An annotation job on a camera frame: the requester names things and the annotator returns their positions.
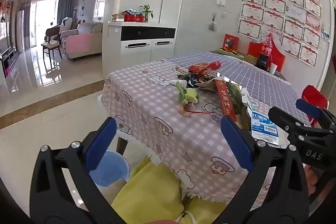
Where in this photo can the large red gift box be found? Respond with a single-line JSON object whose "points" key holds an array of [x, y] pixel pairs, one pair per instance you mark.
{"points": [[278, 56]]}

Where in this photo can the cola bottle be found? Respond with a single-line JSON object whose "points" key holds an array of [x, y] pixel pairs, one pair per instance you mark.
{"points": [[268, 47]]}

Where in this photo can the flat green box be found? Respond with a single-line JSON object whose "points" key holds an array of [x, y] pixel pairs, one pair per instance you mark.
{"points": [[236, 52]]}

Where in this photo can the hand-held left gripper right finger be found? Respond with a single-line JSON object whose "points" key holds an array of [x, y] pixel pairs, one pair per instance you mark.
{"points": [[236, 145]]}

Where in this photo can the hanging wall pendant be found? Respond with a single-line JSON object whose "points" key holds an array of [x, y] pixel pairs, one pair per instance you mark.
{"points": [[212, 26]]}

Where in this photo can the standing air conditioner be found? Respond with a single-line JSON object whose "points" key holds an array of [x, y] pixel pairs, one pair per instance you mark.
{"points": [[20, 29]]}

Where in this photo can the red chair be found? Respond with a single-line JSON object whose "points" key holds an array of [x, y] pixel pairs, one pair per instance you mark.
{"points": [[315, 95]]}

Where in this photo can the red greeting card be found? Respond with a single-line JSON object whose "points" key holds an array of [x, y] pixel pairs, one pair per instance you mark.
{"points": [[231, 41]]}

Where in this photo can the white cup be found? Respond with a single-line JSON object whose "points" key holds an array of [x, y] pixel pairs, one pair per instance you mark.
{"points": [[273, 68]]}

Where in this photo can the grey striped curtain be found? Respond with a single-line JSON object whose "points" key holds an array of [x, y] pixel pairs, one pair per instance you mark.
{"points": [[67, 3], [25, 19]]}

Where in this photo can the beige sofa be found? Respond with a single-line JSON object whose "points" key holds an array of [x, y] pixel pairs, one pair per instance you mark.
{"points": [[89, 43]]}

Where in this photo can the dark wooden chair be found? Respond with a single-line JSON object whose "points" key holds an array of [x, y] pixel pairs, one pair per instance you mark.
{"points": [[52, 35]]}

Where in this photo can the window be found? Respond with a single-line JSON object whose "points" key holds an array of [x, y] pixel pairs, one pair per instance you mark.
{"points": [[100, 7]]}

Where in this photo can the radish with green leaves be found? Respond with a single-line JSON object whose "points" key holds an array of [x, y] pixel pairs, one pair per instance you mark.
{"points": [[187, 95]]}

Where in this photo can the long red packet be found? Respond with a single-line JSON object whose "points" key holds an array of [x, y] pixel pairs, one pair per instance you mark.
{"points": [[225, 102]]}

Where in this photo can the blue plastic bin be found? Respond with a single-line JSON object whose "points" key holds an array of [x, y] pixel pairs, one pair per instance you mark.
{"points": [[110, 169]]}

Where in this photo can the small white bottle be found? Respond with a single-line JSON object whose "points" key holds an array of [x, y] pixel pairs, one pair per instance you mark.
{"points": [[178, 83]]}

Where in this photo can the pile of snack wrappers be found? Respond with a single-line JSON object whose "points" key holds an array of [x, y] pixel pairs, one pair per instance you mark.
{"points": [[265, 82]]}

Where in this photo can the person's right hand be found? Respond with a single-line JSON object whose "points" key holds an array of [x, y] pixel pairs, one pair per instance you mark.
{"points": [[313, 179]]}

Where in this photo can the pink checkered tablecloth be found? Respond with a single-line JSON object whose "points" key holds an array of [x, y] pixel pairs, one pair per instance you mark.
{"points": [[162, 108]]}

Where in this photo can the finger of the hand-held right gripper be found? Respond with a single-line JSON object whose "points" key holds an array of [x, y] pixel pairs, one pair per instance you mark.
{"points": [[283, 117], [308, 107]]}

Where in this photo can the green patterned bag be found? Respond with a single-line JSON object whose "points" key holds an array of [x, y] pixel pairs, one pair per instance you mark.
{"points": [[236, 98]]}

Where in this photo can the group of wall certificates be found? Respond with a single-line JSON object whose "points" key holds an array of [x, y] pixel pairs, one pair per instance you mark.
{"points": [[273, 16]]}

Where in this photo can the wooden table leg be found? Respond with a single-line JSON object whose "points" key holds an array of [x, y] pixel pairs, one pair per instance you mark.
{"points": [[122, 146]]}

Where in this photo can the white and blue medicine box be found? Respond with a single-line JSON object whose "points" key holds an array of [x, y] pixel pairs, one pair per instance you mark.
{"points": [[262, 125]]}

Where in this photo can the dark snack packet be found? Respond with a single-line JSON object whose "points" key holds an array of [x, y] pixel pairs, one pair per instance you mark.
{"points": [[199, 79]]}

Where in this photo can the pink blanket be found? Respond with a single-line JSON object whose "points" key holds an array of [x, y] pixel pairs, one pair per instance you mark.
{"points": [[77, 43]]}

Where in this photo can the black box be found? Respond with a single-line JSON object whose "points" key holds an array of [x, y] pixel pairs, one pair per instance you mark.
{"points": [[262, 60]]}

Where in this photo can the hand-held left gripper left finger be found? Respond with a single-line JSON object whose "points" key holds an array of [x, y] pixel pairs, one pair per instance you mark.
{"points": [[101, 145]]}

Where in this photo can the TV stand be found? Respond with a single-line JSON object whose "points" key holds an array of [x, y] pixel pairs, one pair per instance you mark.
{"points": [[9, 61]]}

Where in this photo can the white sideboard cabinet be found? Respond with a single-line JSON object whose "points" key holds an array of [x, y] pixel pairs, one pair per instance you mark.
{"points": [[136, 47]]}

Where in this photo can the white wall socket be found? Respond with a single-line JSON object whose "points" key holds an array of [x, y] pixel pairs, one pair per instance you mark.
{"points": [[221, 2]]}

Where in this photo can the yellow garment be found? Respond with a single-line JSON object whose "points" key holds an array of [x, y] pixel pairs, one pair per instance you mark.
{"points": [[157, 192]]}

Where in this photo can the red snack bag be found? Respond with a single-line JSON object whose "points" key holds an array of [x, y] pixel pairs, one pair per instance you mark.
{"points": [[204, 67]]}

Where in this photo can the silver blister pack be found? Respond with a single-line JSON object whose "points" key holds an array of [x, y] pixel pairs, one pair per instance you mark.
{"points": [[182, 69]]}

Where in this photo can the potted green plant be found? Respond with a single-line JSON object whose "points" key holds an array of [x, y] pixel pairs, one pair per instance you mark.
{"points": [[147, 12]]}

